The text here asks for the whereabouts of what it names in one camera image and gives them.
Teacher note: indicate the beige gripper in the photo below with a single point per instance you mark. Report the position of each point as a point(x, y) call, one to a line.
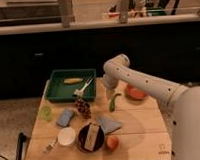
point(109, 93)

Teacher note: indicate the green pepper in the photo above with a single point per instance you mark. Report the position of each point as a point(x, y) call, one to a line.
point(113, 103)

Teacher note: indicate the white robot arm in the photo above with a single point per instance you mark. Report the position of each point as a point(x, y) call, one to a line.
point(184, 100)

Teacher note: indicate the white paper cup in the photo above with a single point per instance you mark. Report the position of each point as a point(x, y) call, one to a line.
point(66, 136)

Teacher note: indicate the small green cup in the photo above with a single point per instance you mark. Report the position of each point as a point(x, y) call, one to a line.
point(46, 113)

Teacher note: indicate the orange bowl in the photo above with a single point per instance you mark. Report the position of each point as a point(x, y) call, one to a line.
point(134, 93)

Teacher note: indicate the bunch of dark grapes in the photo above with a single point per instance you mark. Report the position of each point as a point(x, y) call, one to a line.
point(83, 107)

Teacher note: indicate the blue folded cloth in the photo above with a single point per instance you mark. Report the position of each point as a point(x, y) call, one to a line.
point(108, 125)

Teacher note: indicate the light wooden table board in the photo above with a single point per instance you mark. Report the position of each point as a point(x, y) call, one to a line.
point(144, 135)

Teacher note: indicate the yellow corn cob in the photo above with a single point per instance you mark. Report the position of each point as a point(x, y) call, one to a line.
point(73, 80)

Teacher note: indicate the green plastic tray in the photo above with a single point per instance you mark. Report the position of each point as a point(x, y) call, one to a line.
point(59, 91)

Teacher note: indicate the orange fruit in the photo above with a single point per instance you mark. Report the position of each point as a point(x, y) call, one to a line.
point(111, 142)

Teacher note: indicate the blue sponge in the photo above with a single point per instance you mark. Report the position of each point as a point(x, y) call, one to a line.
point(64, 118)

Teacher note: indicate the dark round plate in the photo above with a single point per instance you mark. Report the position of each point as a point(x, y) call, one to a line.
point(82, 136)

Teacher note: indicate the wooden block on plate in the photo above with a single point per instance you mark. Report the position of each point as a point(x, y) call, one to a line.
point(92, 139)

